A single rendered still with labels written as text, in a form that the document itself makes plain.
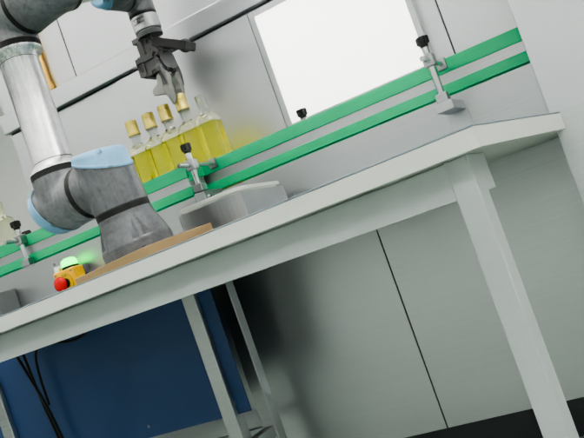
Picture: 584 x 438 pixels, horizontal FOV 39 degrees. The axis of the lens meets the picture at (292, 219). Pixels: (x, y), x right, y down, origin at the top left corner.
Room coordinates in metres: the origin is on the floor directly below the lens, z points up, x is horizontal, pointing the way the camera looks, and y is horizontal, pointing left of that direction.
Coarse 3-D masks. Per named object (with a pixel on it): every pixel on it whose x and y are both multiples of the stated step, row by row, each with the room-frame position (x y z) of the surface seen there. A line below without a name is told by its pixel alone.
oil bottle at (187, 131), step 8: (192, 120) 2.14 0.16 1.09; (184, 128) 2.14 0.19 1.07; (192, 128) 2.13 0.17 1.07; (184, 136) 2.14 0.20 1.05; (192, 136) 2.13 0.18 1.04; (192, 144) 2.13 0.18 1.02; (200, 144) 2.13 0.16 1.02; (192, 152) 2.14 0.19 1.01; (200, 152) 2.13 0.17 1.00; (200, 160) 2.13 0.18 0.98
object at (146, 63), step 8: (144, 32) 2.14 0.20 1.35; (152, 32) 2.14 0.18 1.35; (160, 32) 2.16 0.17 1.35; (136, 40) 2.17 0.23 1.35; (144, 40) 2.16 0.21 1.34; (144, 48) 2.17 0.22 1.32; (152, 48) 2.15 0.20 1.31; (160, 48) 2.14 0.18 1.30; (144, 56) 2.15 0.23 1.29; (152, 56) 2.14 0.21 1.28; (160, 56) 2.13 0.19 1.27; (168, 56) 2.16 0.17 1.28; (136, 64) 2.16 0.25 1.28; (144, 64) 2.16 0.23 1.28; (152, 64) 2.15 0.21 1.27; (168, 64) 2.15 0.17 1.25; (176, 64) 2.19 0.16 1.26; (144, 72) 2.15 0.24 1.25; (152, 72) 2.15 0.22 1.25
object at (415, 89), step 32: (512, 32) 1.76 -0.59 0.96; (448, 64) 1.82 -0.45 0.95; (480, 64) 1.80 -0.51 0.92; (512, 64) 1.77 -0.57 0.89; (384, 96) 1.89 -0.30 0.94; (416, 96) 1.86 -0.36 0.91; (288, 128) 2.00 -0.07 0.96; (320, 128) 1.97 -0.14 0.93; (352, 128) 1.94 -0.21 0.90; (224, 160) 2.09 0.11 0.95; (256, 160) 2.05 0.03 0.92; (288, 160) 2.01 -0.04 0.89
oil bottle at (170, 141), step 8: (176, 128) 2.17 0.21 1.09; (168, 136) 2.16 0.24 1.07; (176, 136) 2.15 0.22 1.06; (168, 144) 2.16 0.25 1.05; (176, 144) 2.15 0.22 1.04; (168, 152) 2.17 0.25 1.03; (176, 152) 2.16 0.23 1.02; (168, 160) 2.17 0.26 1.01; (176, 160) 2.16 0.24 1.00; (184, 160) 2.15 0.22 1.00; (176, 168) 2.16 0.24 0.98
